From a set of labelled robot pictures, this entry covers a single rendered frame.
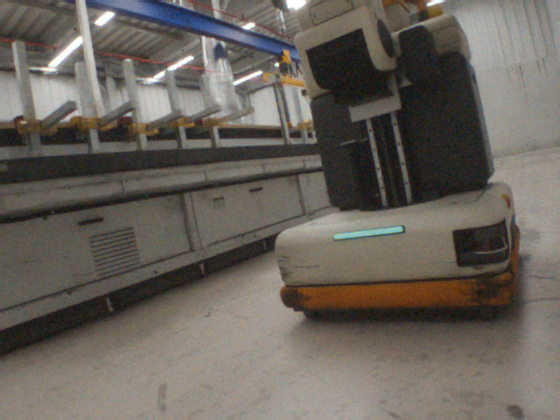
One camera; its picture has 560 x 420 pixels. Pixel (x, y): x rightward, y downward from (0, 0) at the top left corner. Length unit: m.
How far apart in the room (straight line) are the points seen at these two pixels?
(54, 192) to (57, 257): 0.34
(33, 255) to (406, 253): 1.44
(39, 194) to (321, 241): 1.05
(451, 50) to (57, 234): 1.65
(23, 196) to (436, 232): 1.34
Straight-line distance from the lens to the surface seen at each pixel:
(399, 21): 1.38
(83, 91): 1.77
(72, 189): 1.65
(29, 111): 1.63
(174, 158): 1.91
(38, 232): 1.81
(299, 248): 1.08
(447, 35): 1.28
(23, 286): 1.78
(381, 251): 0.98
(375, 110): 1.20
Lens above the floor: 0.39
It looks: 3 degrees down
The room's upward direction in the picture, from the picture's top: 12 degrees counter-clockwise
